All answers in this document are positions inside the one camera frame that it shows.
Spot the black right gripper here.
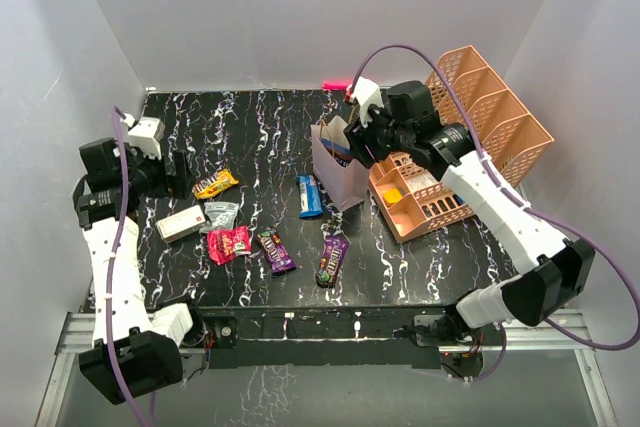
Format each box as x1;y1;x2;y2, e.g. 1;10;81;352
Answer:
345;100;415;168

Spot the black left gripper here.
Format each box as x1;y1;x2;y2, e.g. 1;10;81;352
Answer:
120;143;196;200

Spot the blue burts chips bag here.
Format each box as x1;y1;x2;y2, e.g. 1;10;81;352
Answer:
321;138;354;167

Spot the yellow m&m's bag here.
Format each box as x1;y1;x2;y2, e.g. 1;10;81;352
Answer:
192;169;239;200

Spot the grey snack packet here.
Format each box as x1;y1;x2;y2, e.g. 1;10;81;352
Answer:
199;201;240;234

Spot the lilac paper bag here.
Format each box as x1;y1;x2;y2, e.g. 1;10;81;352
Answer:
310;116;369;211

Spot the red himalaya snack packet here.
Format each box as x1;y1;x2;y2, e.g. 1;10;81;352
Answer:
206;226;251;265

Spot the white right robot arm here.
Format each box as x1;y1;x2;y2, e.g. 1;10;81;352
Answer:
344;78;595;344

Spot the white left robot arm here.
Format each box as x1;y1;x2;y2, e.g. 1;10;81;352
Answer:
73;138;207;405

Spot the purple m&m's bag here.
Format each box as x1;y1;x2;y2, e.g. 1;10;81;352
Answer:
256;228;296;276
315;235;350;288

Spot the white cardboard box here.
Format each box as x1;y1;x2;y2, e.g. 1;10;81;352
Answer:
156;205;207;244

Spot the white instruction leaflet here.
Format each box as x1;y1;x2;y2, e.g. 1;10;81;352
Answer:
405;171;441;195

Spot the peach plastic desk organizer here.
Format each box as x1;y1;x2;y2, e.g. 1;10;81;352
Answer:
367;45;555;244

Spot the pink tape marker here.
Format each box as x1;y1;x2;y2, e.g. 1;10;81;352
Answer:
322;81;350;90

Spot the blue oreo snack pack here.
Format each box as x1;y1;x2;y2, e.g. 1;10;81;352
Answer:
297;175;323;219

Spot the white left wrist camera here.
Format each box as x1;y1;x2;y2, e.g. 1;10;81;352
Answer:
121;114;165;160

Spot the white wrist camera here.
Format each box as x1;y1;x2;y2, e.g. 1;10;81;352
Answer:
347;77;384;127
121;114;165;160

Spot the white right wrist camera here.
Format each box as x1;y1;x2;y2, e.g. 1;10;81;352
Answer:
347;77;384;127

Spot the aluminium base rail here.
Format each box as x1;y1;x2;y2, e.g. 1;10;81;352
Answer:
34;309;616;427

